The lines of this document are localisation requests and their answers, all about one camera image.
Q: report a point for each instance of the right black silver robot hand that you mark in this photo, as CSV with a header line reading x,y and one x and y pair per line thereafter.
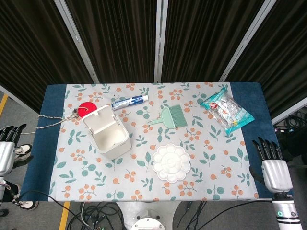
x,y
277,175

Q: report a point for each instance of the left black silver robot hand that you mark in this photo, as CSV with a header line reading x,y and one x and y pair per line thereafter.
x,y
6,155

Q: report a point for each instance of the white lidded plastic bin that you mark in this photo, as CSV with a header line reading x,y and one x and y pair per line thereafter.
x,y
108,136

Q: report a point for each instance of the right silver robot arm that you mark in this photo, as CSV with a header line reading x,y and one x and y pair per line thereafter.
x,y
286,213

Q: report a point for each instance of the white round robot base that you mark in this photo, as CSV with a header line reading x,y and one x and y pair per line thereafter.
x,y
148,224

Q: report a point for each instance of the white black sneaker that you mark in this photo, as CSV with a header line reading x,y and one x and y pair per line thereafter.
x,y
27,204
23,151

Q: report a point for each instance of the dark blue table cover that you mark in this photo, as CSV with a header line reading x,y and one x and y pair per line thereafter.
x,y
51,95

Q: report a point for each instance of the teal clear snack bag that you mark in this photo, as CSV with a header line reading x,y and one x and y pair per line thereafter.
x,y
226,110

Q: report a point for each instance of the red round disc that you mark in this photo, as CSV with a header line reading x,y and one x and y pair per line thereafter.
x,y
86,109

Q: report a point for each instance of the white flower paint palette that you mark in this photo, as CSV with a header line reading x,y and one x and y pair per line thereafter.
x,y
171,163

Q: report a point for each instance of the dark pleated curtain panel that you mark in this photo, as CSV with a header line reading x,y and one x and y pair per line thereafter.
x,y
283,60
31,48
204,36
115,36

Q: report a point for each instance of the green bristle mini brush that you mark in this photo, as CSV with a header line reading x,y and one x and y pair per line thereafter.
x,y
179,115

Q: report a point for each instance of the light green mini dustpan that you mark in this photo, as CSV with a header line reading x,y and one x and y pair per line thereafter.
x,y
166,118

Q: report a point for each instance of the floral print tablecloth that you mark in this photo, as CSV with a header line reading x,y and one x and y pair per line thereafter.
x,y
144,187

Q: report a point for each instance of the blue white toothpaste tube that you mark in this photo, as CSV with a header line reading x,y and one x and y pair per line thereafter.
x,y
129,101

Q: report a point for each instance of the silver partition frame post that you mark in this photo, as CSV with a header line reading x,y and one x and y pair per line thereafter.
x,y
159,40
79,43
244,43

